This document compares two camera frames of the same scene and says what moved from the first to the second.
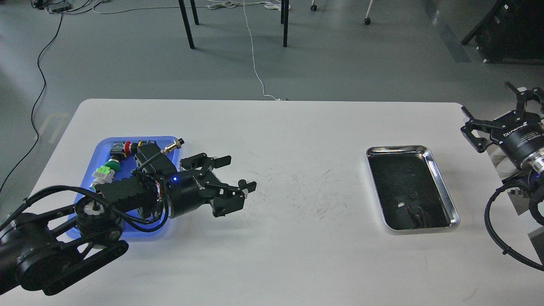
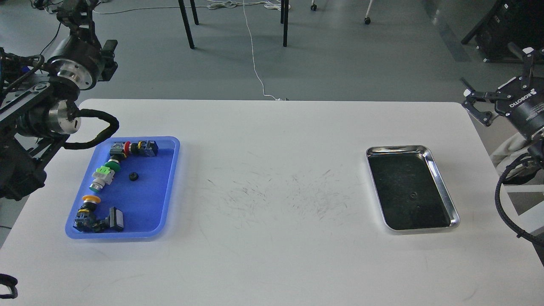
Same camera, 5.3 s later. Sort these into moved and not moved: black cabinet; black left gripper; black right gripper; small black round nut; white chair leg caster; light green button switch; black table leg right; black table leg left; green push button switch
Moved: small black round nut; black right gripper; black left gripper
Not moved: white chair leg caster; green push button switch; black table leg right; light green button switch; black cabinet; black table leg left
